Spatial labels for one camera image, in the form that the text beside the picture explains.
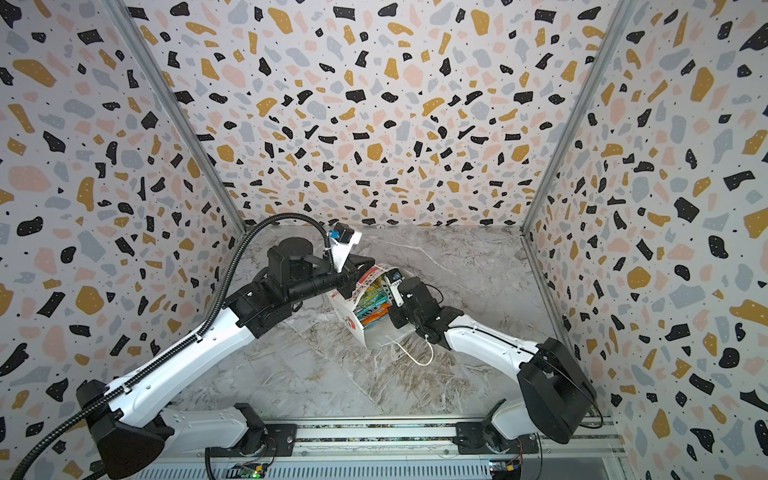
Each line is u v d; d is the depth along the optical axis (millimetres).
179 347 426
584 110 877
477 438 735
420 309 639
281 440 735
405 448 731
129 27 706
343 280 588
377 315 868
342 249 560
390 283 757
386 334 804
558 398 426
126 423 384
